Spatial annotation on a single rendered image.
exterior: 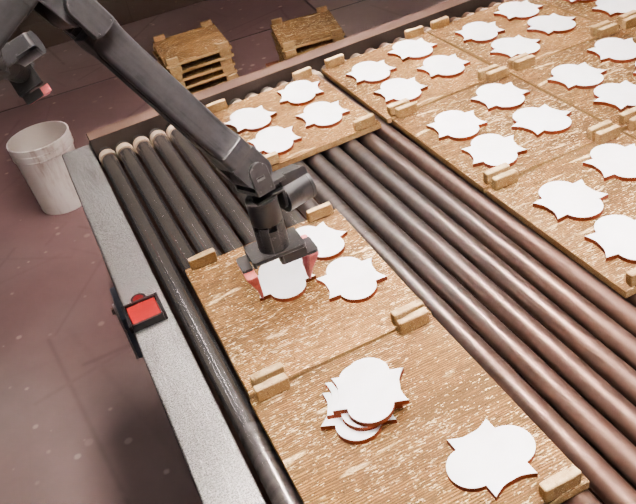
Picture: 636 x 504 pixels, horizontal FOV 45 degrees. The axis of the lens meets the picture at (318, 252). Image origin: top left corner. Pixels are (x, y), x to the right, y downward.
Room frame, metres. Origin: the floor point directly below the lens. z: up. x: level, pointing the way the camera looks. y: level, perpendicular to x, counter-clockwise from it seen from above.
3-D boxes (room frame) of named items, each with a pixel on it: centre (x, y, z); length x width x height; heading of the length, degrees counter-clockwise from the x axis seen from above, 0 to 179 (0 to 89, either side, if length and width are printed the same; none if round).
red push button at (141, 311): (1.22, 0.36, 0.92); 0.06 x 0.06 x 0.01; 17
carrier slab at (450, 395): (0.76, -0.06, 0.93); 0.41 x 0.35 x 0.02; 17
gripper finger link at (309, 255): (1.16, 0.04, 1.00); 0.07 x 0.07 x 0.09; 15
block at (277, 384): (0.91, 0.13, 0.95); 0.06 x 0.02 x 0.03; 107
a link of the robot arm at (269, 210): (1.15, 0.07, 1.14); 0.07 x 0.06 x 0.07; 120
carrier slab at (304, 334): (1.16, 0.05, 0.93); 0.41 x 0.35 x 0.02; 16
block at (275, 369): (0.94, 0.13, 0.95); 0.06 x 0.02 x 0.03; 106
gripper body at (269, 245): (1.15, 0.07, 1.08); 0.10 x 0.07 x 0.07; 105
